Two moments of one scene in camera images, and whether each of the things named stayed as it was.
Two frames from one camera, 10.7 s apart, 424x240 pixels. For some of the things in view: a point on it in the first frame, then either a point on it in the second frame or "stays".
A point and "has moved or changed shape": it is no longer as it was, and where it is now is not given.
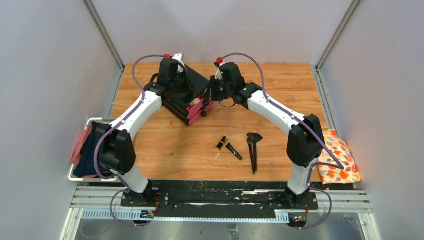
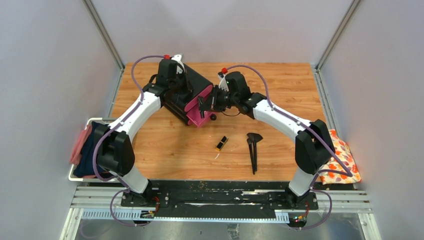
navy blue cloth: [86, 166] stays
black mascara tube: [229, 146] → [201, 106]
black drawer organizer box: [179, 109] stays
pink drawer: [196, 117] has moved or changed shape
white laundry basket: [71, 176] stays
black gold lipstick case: [221, 144] stays
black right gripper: [213, 95] → [216, 106]
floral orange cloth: [339, 149] stays
